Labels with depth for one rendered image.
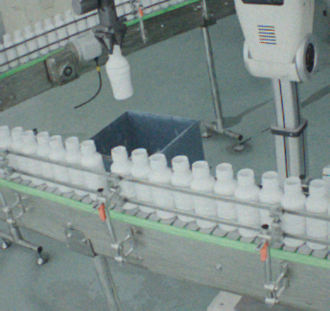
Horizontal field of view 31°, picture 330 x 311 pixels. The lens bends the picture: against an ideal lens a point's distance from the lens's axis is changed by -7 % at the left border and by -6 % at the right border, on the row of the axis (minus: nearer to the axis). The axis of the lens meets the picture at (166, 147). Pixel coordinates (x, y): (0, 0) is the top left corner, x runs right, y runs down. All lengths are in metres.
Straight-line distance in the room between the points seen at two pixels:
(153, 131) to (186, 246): 0.82
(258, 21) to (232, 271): 0.77
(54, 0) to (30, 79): 2.62
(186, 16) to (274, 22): 1.72
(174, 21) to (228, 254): 2.18
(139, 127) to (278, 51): 0.70
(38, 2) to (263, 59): 3.82
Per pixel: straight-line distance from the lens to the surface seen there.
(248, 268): 1.48
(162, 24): 3.43
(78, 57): 3.01
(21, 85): 3.03
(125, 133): 2.32
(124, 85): 1.87
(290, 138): 2.05
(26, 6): 5.48
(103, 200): 1.54
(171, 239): 1.56
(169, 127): 2.23
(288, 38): 1.85
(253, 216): 1.42
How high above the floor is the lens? 1.88
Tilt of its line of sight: 28 degrees down
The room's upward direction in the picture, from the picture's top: 11 degrees counter-clockwise
